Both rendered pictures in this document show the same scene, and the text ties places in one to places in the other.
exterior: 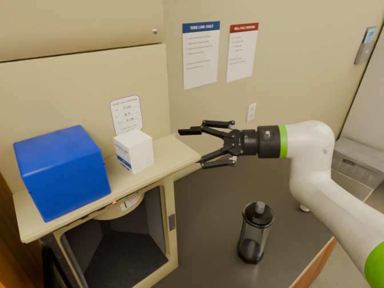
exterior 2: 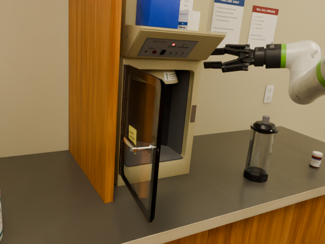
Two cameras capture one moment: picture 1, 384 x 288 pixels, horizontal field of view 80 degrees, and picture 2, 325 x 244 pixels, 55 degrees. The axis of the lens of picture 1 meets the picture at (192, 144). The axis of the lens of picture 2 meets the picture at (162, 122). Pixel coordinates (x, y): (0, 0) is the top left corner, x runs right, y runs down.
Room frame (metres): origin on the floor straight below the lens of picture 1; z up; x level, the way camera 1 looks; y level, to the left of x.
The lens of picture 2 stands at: (-0.72, 0.03, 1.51)
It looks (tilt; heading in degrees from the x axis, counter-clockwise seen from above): 17 degrees down; 7
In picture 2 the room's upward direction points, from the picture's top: 5 degrees clockwise
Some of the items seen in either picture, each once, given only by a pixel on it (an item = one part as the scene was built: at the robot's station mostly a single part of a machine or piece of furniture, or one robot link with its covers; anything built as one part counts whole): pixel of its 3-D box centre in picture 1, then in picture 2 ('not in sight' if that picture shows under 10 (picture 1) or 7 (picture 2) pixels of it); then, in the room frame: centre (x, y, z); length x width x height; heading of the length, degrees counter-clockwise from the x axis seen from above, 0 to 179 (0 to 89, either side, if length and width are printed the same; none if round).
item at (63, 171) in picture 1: (64, 169); (157, 11); (0.29, 0.20, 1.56); 0.10 x 0.10 x 0.09; 38
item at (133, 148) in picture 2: not in sight; (136, 144); (0.07, 0.19, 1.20); 0.10 x 0.05 x 0.03; 31
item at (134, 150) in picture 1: (134, 151); (188, 20); (0.36, 0.11, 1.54); 0.05 x 0.05 x 0.06; 46
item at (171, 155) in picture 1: (121, 191); (175, 44); (0.34, 0.14, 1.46); 0.32 x 0.12 x 0.10; 128
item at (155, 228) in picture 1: (111, 222); (145, 109); (0.48, 0.25, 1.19); 0.26 x 0.24 x 0.35; 128
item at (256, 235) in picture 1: (254, 233); (259, 151); (0.54, -0.23, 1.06); 0.11 x 0.11 x 0.21
